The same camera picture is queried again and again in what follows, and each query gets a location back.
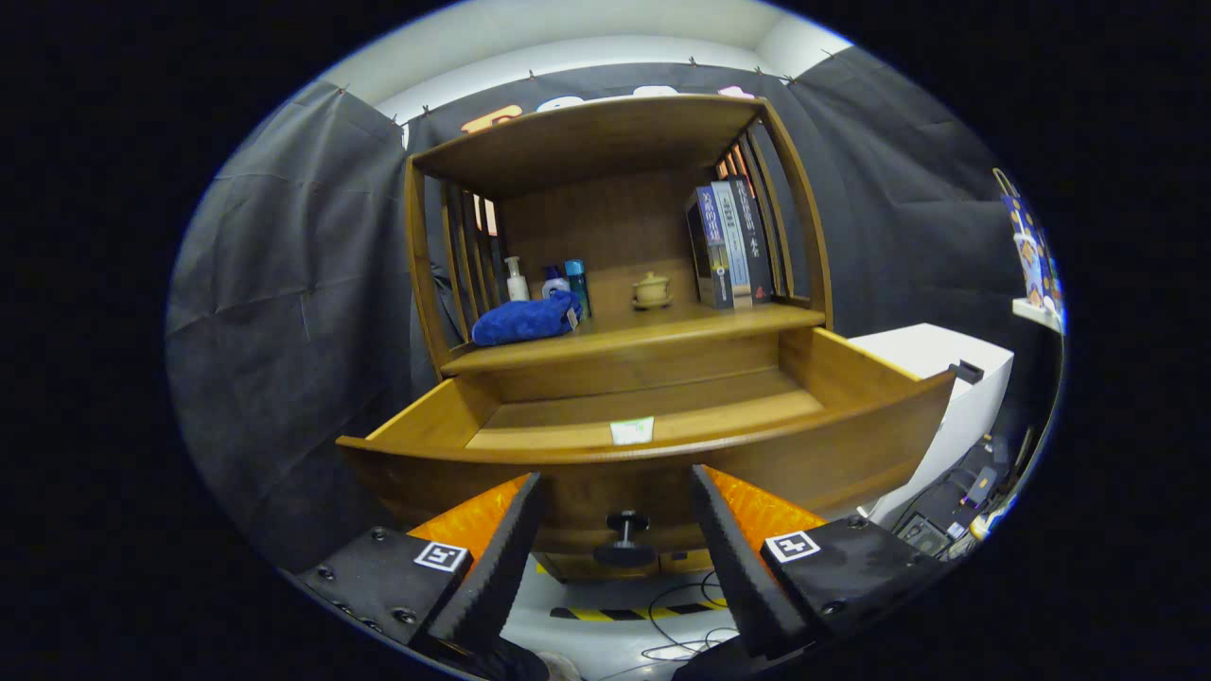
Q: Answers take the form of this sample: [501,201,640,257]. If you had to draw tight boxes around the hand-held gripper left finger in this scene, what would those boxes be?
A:
[293,473,545,663]

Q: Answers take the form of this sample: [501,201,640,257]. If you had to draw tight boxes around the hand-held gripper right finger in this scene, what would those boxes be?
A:
[688,464,957,661]

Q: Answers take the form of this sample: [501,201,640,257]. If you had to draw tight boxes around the black drawer knob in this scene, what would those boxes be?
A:
[593,509,656,568]

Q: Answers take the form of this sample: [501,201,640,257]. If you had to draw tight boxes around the wooden drawer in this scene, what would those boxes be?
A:
[336,326,957,559]

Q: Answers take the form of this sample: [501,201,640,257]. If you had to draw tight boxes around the wooden countertop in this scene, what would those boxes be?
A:
[441,303,826,376]

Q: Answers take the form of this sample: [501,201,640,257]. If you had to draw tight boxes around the wooden cabinet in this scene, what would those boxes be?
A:
[336,93,957,580]

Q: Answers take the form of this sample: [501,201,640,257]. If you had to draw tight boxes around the yellow black hazard tape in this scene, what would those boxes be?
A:
[551,602,722,622]

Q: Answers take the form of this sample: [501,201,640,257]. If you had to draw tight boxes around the dark floor equipment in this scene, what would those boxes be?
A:
[894,426,1037,561]

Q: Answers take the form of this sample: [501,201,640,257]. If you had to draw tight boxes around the blue folded towel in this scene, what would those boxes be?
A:
[471,289,584,347]

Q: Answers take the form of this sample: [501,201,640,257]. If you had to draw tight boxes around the teal bottle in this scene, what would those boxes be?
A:
[564,259,592,319]

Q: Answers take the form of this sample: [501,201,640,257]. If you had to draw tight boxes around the blue-spine book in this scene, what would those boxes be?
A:
[686,186,735,310]

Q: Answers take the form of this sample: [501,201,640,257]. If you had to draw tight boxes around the pale-spine book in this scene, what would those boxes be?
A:
[711,181,754,307]

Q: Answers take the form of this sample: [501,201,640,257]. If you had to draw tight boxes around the black-spine book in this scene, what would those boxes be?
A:
[728,174,774,305]

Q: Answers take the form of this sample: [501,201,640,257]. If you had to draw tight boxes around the black backdrop cloth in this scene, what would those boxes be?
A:
[168,45,1065,568]

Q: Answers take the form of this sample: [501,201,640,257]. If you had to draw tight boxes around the patterned paper cup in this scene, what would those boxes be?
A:
[1014,232,1046,306]

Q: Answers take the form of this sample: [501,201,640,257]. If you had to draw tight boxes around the blue dotted gift bag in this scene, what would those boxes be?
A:
[992,168,1065,313]

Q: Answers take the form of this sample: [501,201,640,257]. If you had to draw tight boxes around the black floor cables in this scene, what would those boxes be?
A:
[641,567,758,663]

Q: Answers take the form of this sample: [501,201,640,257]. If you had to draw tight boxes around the white box with black handles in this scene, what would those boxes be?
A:
[847,323,1015,526]

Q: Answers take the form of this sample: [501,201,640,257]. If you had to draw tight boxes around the white wall shelf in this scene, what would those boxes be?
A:
[1012,298,1065,334]

